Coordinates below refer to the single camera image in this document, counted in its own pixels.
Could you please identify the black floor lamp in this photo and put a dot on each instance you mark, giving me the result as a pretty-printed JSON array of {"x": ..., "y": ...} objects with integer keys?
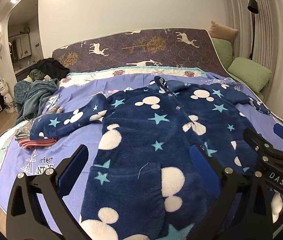
[{"x": 252, "y": 6}]

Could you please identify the folded clothes with pink stripes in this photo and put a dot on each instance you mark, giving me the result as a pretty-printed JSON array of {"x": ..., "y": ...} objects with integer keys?
[{"x": 36, "y": 141}]

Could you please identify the teal grey blanket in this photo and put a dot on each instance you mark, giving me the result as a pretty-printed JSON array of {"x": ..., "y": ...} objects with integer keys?
[{"x": 32, "y": 95}]

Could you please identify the white cat figurine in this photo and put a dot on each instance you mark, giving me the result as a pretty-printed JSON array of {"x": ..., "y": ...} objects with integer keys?
[{"x": 6, "y": 92}]

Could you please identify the glass door cabinet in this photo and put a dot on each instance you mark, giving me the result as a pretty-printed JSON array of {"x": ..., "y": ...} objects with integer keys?
[{"x": 19, "y": 46}]

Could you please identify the person's right hand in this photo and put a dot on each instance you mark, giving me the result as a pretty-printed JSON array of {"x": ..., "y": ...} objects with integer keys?
[{"x": 277, "y": 202}]

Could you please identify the small green pillow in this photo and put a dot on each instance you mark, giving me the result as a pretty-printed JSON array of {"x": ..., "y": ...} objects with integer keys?
[{"x": 222, "y": 51}]

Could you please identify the purple printed bedsheet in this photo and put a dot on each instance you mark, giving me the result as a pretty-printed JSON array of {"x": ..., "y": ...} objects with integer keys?
[{"x": 81, "y": 140}]

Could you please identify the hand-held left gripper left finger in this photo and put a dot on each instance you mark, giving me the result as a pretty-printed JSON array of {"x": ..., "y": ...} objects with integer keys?
[{"x": 72, "y": 165}]

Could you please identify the large green pillow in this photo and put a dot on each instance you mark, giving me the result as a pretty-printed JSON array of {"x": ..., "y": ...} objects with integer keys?
[{"x": 250, "y": 73}]

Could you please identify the dark deer print mattress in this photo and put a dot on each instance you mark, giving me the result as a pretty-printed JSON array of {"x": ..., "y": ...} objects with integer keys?
[{"x": 131, "y": 50}]

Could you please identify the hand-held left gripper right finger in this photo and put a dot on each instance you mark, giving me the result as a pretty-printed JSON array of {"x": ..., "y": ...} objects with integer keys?
[{"x": 202, "y": 163}]

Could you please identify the white floral quilt teal edge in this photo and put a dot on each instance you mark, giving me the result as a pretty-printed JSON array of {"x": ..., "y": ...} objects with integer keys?
[{"x": 131, "y": 73}]

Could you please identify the black garment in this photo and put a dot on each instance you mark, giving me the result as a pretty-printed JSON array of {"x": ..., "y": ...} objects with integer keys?
[{"x": 51, "y": 67}]

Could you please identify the grey curtain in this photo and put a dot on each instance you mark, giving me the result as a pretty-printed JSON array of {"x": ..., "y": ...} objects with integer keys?
[{"x": 269, "y": 42}]

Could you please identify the navy fleece star print pajama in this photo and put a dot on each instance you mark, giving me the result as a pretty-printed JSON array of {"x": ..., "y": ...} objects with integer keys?
[{"x": 141, "y": 130}]

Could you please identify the tan pillow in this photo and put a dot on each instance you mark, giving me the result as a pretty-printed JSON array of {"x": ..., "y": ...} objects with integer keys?
[{"x": 222, "y": 31}]

